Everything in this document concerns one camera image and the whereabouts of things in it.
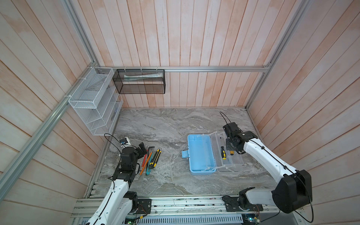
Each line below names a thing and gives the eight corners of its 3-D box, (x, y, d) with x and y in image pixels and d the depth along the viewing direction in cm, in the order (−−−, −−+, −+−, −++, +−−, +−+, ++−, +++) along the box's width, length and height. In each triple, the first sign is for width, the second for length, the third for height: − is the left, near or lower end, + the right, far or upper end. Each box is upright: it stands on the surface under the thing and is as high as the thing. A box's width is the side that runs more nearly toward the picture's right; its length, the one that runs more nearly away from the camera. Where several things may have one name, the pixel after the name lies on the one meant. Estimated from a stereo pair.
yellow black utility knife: (149, 168, 88) (148, 166, 87) (157, 149, 97) (156, 147, 95) (154, 169, 88) (154, 168, 86) (161, 150, 96) (161, 149, 95)
